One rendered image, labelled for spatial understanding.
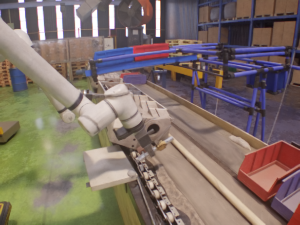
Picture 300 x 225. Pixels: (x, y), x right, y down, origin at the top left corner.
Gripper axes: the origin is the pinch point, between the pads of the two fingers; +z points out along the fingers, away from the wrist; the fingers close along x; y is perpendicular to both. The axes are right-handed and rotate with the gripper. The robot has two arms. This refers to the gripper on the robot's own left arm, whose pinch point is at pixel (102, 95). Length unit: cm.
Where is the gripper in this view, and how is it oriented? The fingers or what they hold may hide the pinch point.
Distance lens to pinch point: 139.4
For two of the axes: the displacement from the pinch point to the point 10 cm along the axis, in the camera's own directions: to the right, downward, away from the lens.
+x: -3.6, -3.3, 8.7
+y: 1.6, -9.4, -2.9
